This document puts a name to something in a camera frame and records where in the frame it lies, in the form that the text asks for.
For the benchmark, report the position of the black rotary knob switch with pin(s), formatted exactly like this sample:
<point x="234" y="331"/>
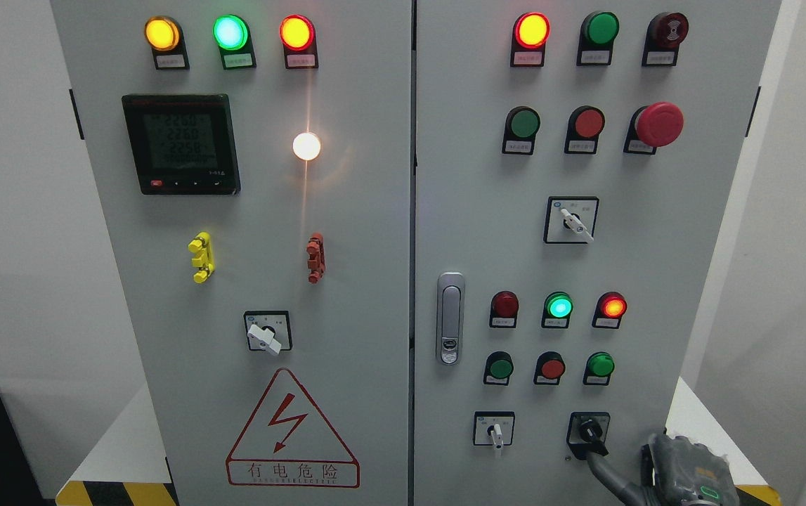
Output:
<point x="587" y="433"/>

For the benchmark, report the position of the grey electrical control cabinet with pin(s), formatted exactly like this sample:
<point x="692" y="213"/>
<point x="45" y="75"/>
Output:
<point x="409" y="100"/>

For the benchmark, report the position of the red terminal connector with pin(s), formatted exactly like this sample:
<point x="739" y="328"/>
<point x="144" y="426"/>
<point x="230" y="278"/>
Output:
<point x="315" y="249"/>

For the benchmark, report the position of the dark red indicator left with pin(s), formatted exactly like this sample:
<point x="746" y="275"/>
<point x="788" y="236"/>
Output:
<point x="504" y="309"/>

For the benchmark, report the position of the white lit indicator light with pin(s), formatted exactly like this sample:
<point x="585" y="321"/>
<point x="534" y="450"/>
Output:
<point x="306" y="146"/>

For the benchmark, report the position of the green push button lower left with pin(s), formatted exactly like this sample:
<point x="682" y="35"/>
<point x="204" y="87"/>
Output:
<point x="498" y="369"/>

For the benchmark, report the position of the lit green indicator middle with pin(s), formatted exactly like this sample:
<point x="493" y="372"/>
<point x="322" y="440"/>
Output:
<point x="557" y="311"/>

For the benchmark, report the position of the green push button second row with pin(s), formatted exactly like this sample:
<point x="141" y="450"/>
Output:
<point x="521" y="125"/>

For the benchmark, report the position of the red push button lower middle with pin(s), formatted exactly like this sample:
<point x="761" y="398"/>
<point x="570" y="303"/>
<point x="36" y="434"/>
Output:
<point x="549" y="368"/>

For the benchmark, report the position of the yellow terminal connector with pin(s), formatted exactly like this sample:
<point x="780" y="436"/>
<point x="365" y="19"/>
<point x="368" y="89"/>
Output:
<point x="202" y="257"/>

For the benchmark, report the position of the red indicator right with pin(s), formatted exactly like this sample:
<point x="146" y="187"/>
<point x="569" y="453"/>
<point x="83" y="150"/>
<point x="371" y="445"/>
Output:
<point x="609" y="311"/>

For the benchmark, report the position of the red push button second row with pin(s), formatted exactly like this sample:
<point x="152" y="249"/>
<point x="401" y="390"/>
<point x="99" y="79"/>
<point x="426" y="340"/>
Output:
<point x="584" y="127"/>

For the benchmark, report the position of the red electrical hazard warning sticker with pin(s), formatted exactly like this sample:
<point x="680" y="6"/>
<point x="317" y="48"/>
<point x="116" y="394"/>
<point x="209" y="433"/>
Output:
<point x="287" y="441"/>

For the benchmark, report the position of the green illuminated button lower right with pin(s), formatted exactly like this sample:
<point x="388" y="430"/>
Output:
<point x="598" y="369"/>

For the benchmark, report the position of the red-orange indicator light left door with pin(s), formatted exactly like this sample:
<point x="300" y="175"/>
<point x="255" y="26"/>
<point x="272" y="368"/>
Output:
<point x="298" y="37"/>

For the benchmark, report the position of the black digital power meter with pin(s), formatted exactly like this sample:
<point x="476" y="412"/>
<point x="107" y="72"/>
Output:
<point x="182" y="144"/>

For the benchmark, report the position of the lit red indicator right door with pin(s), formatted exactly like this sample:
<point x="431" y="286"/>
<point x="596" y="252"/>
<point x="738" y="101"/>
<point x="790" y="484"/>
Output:
<point x="529" y="37"/>

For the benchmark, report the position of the green lit indicator light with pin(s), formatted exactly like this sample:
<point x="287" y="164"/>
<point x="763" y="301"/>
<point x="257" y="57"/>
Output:
<point x="231" y="34"/>

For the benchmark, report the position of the red emergency stop mushroom button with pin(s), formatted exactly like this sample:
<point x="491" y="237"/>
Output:
<point x="652" y="127"/>

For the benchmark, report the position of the dark green indicator top row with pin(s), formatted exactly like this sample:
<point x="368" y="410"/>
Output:
<point x="597" y="34"/>

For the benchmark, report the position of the yellow indicator light top left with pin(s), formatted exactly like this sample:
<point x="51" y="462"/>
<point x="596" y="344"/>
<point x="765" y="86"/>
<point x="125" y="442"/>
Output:
<point x="168" y="47"/>

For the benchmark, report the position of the red buzzer alarm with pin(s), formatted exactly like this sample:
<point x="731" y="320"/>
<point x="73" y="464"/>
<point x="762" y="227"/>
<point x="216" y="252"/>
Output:
<point x="664" y="36"/>

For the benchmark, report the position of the white platform with hazard stripes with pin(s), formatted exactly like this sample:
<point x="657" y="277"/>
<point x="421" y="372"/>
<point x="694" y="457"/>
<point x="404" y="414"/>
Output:
<point x="128" y="464"/>

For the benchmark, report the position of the silver cabinet door handle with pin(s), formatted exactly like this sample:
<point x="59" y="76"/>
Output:
<point x="450" y="290"/>

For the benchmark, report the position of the white selector switch left door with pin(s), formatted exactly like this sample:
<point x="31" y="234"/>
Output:
<point x="268" y="331"/>

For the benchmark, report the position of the white selector switch right upper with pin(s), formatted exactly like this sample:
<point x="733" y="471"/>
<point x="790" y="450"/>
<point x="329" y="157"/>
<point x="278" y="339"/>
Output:
<point x="571" y="220"/>

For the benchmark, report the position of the white selector switch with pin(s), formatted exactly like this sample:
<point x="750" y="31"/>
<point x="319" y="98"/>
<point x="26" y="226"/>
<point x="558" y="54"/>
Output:
<point x="571" y="220"/>
<point x="493" y="428"/>

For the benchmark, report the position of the white selector switch lower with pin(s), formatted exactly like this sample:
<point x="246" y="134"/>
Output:
<point x="493" y="428"/>

